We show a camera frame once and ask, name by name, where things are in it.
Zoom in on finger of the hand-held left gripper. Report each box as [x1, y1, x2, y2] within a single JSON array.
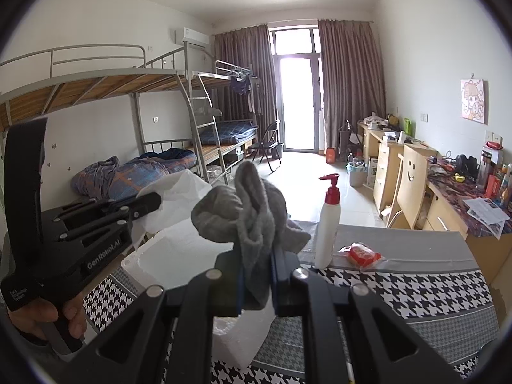
[[59, 217, 139, 249], [54, 191, 163, 225]]

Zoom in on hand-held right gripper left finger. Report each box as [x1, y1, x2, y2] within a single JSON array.
[[82, 246, 245, 384]]

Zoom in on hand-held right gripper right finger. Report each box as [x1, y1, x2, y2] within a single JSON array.
[[270, 244, 467, 384]]

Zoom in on white plastic bag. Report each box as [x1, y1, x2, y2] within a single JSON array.
[[134, 169, 214, 249]]

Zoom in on white foam box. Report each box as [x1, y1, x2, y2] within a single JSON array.
[[120, 216, 278, 370]]

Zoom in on grey sock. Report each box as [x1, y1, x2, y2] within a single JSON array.
[[191, 160, 312, 308]]

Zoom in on person's left hand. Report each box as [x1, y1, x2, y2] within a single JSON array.
[[8, 294, 87, 342]]

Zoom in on blue orange quilt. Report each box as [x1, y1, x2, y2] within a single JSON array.
[[108, 156, 196, 201]]

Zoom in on purple grey blanket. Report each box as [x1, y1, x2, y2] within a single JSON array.
[[72, 156, 121, 198]]

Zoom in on white pump bottle red cap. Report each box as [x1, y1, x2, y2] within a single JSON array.
[[314, 173, 342, 270]]

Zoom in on red snack packet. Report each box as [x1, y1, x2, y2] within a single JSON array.
[[338, 242, 382, 269]]

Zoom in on grey metal bunk ladder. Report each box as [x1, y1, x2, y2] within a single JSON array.
[[185, 72, 230, 187]]

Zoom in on blue plaid bedding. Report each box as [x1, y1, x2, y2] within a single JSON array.
[[199, 120, 260, 147]]

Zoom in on houndstooth tablecloth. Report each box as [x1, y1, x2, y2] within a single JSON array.
[[82, 220, 500, 384]]

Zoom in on large grey metal bunk bed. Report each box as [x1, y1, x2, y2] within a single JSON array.
[[0, 45, 201, 193]]

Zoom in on white trash bin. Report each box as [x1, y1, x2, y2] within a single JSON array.
[[346, 162, 369, 187]]

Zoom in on black folding chair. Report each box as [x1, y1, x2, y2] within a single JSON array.
[[247, 120, 283, 172]]

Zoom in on small grey metal bunk bed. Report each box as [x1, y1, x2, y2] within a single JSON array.
[[192, 60, 265, 177]]

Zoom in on dark hanging clothes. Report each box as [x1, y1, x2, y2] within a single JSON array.
[[229, 73, 265, 115]]

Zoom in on wooden chair with smiley face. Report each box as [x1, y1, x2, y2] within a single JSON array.
[[386, 144, 438, 230]]

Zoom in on light wooden desk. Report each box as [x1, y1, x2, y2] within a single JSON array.
[[357, 120, 404, 217]]

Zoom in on black bag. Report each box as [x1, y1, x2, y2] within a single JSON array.
[[338, 120, 361, 156]]

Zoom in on white air conditioner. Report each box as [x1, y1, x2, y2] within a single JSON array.
[[174, 27, 211, 51]]

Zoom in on brown curtain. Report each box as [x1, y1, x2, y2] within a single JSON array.
[[318, 19, 387, 155], [212, 24, 281, 145]]

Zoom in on wooden desk with patterned top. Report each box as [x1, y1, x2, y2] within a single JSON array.
[[426, 156, 512, 284]]

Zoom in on glass balcony door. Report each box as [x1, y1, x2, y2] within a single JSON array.
[[269, 28, 325, 153]]

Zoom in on printed papers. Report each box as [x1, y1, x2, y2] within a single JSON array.
[[464, 197, 512, 227]]

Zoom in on black headphones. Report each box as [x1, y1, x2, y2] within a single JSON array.
[[455, 154, 478, 179]]

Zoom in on row of toiletry bottles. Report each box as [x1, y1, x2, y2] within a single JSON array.
[[478, 148, 512, 209]]

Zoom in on pink cartoon wall poster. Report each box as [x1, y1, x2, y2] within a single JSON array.
[[460, 79, 489, 125]]

